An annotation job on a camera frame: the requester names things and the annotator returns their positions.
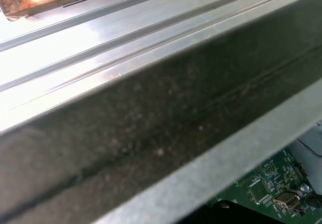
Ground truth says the black PC case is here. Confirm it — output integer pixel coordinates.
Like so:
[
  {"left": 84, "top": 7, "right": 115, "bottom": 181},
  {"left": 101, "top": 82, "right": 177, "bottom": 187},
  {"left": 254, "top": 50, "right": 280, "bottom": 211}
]
[{"left": 0, "top": 0, "right": 322, "bottom": 224}]

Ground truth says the green motherboard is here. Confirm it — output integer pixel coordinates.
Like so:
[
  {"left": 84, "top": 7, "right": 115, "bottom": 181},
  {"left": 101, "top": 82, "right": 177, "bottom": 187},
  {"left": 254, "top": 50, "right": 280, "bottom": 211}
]
[{"left": 206, "top": 147, "right": 322, "bottom": 224}]

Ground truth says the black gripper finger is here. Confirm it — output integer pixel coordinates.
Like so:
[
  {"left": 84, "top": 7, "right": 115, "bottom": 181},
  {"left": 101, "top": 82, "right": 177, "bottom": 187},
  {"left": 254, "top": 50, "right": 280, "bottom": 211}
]
[{"left": 176, "top": 200, "right": 277, "bottom": 224}]

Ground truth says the internal USB port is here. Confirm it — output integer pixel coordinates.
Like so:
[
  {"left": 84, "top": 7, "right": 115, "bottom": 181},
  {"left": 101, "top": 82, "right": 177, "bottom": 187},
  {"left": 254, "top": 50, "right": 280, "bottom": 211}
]
[{"left": 273, "top": 190, "right": 301, "bottom": 211}]

